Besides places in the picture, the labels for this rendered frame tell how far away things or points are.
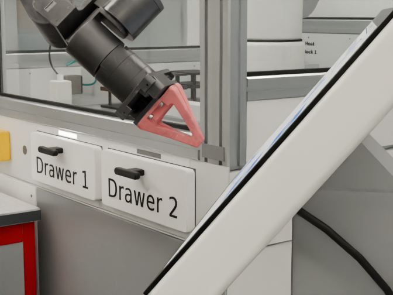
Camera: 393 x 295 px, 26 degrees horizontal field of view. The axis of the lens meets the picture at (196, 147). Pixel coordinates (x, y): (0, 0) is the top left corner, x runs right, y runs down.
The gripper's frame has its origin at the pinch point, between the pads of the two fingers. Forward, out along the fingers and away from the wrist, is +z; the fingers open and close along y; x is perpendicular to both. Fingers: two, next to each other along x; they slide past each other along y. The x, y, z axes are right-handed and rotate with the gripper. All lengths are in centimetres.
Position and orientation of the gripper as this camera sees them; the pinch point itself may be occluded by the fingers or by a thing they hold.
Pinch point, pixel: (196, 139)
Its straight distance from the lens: 105.9
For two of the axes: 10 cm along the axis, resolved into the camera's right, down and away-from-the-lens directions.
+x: -6.3, 7.3, 2.6
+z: 7.4, 6.7, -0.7
